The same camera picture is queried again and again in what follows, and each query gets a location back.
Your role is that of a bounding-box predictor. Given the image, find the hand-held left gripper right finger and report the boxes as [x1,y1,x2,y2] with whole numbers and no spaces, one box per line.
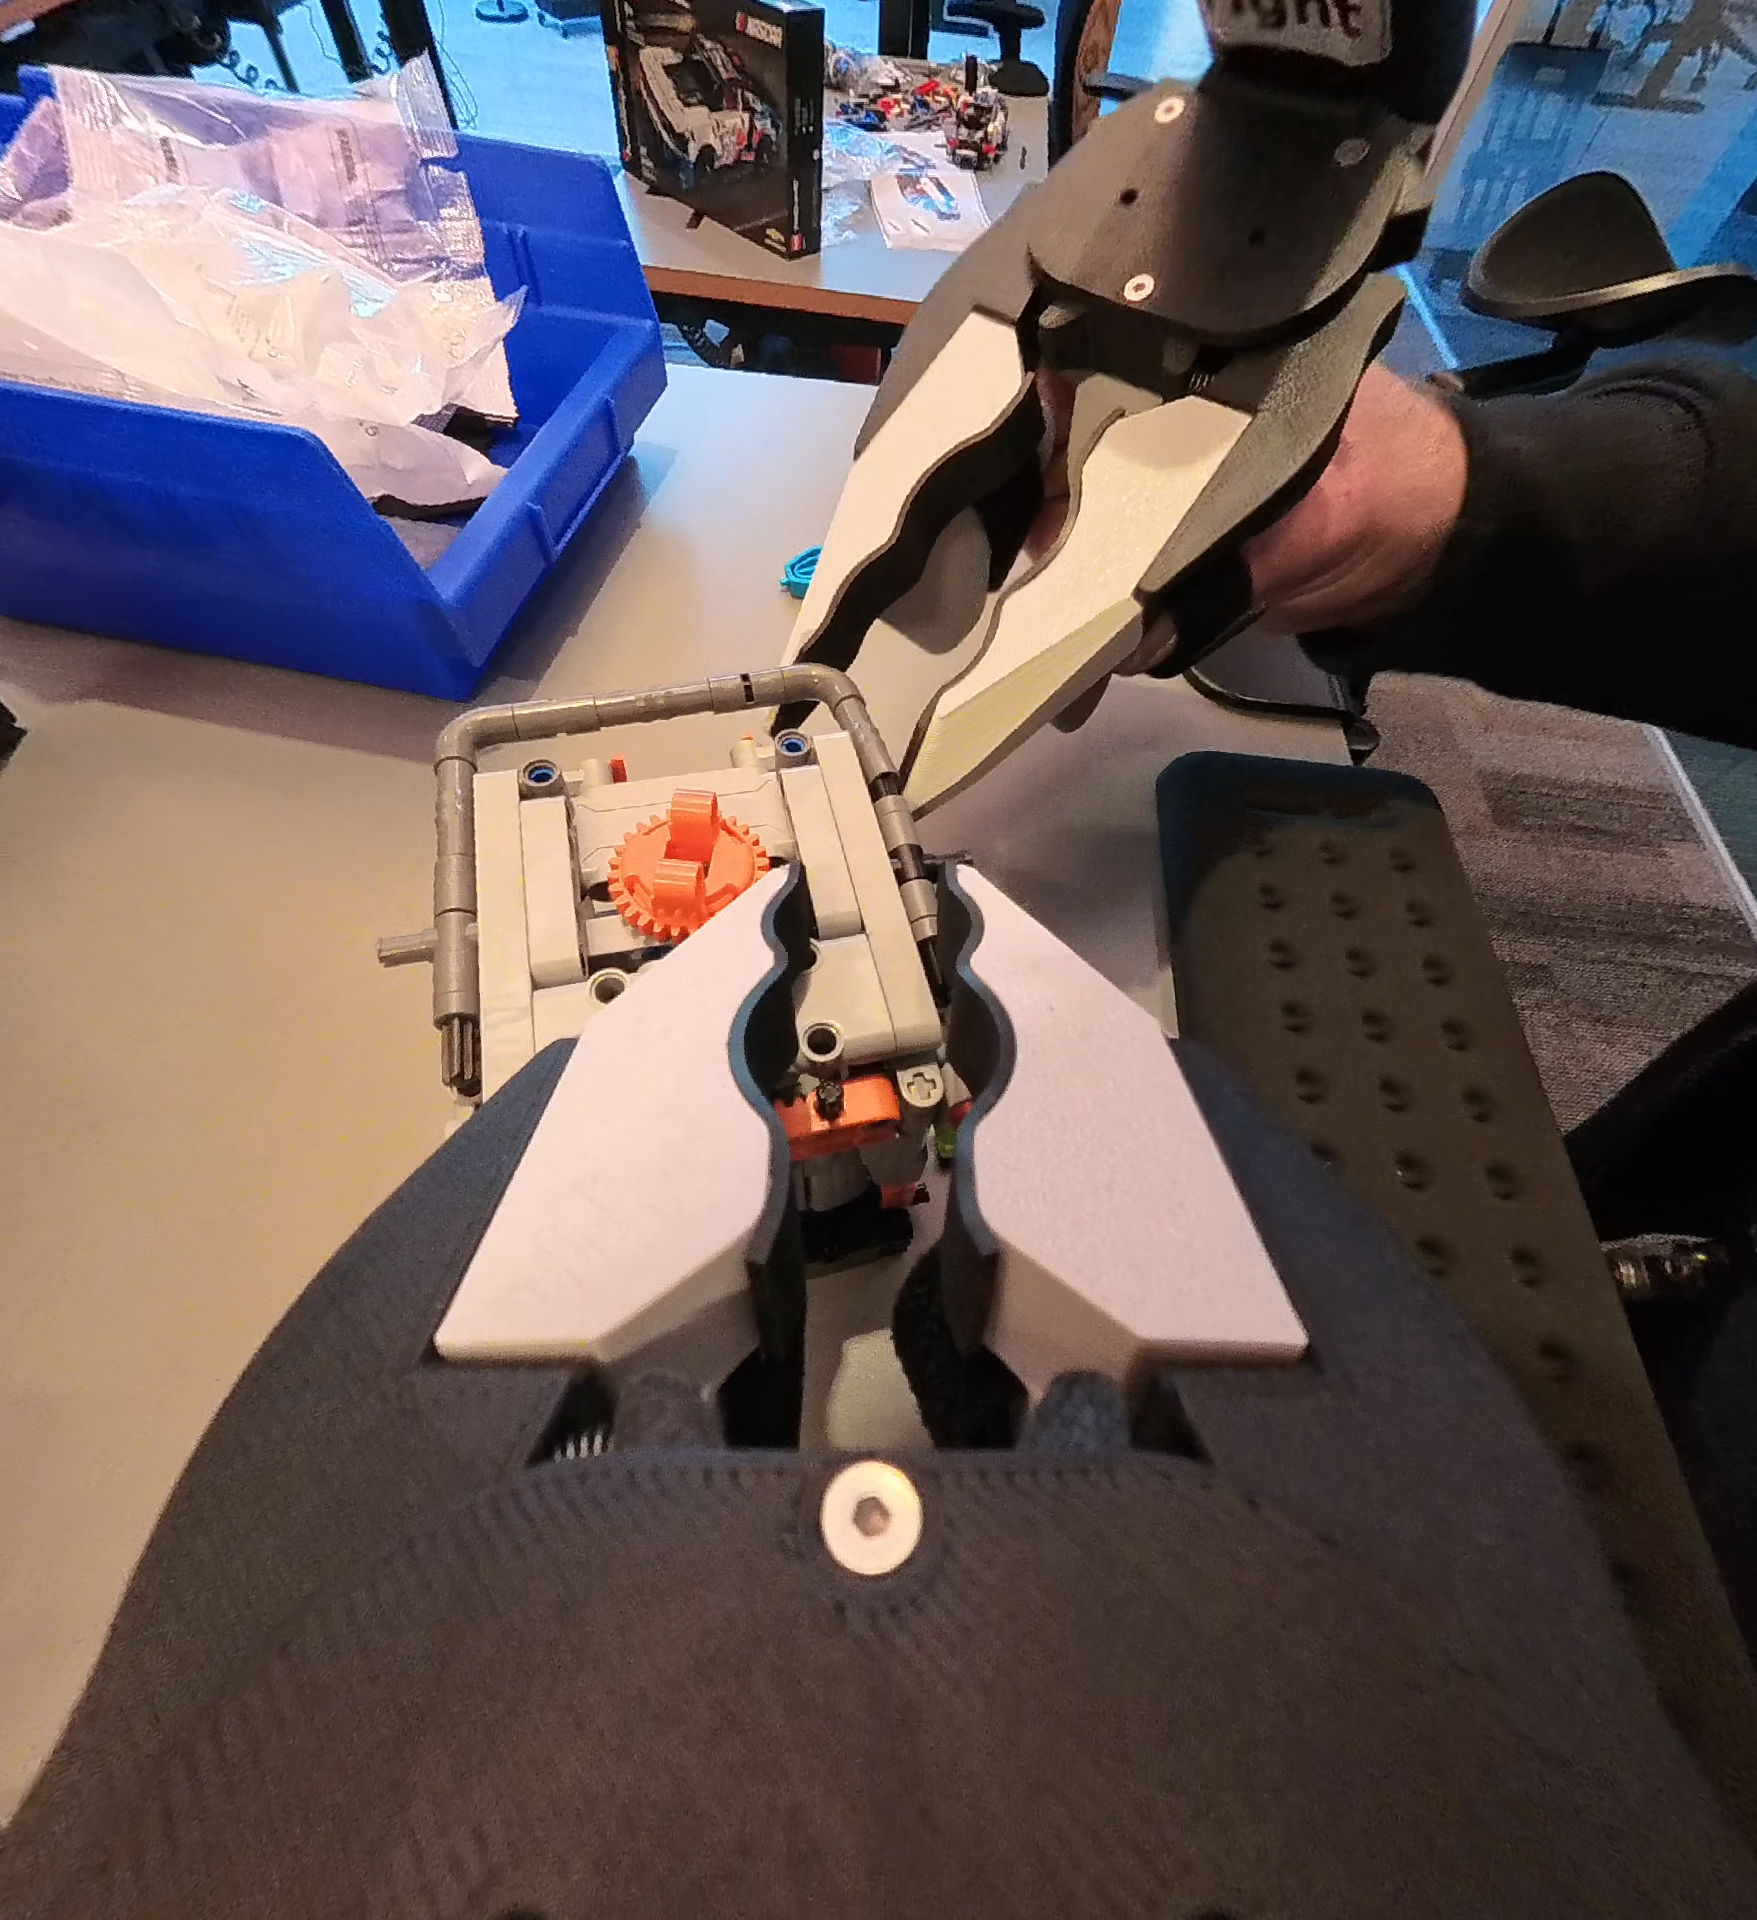
[937,866,1315,1449]

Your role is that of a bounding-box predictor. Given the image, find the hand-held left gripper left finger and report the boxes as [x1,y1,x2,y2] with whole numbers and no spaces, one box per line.
[435,866,811,1449]

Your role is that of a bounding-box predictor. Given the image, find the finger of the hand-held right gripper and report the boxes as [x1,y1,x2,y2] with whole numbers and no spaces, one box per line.
[904,385,1293,813]
[782,300,1074,677]

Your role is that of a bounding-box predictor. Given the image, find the dark grey elbow connector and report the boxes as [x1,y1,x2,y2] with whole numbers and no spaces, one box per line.
[804,675,896,777]

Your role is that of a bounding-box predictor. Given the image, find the grey white toy robot model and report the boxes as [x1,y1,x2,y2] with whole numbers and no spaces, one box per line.
[384,719,976,1201]

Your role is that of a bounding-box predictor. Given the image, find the grey axle rod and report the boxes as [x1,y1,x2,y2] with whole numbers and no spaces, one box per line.
[377,781,489,1105]
[864,767,953,961]

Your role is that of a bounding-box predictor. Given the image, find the person's right forearm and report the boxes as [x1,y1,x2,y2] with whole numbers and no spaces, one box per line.
[1389,360,1757,758]

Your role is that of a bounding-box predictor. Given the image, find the person's right hand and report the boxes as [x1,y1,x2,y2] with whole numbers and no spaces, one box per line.
[1134,360,1487,686]

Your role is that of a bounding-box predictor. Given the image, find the wooden background desk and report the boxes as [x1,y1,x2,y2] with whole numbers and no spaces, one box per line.
[624,60,1074,332]

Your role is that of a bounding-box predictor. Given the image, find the black perforated pad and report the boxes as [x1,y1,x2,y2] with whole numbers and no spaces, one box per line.
[1158,751,1751,1861]

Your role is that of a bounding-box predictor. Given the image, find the black office chair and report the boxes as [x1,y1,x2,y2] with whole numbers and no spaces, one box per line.
[1465,171,1757,397]

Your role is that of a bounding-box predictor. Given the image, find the black toy kit box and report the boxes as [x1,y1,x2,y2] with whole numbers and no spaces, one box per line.
[603,0,829,257]

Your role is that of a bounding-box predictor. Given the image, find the blue storage bin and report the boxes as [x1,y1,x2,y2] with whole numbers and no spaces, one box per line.
[0,60,670,698]

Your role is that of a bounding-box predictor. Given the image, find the clear plastic bags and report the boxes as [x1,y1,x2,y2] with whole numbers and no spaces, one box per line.
[0,66,527,512]

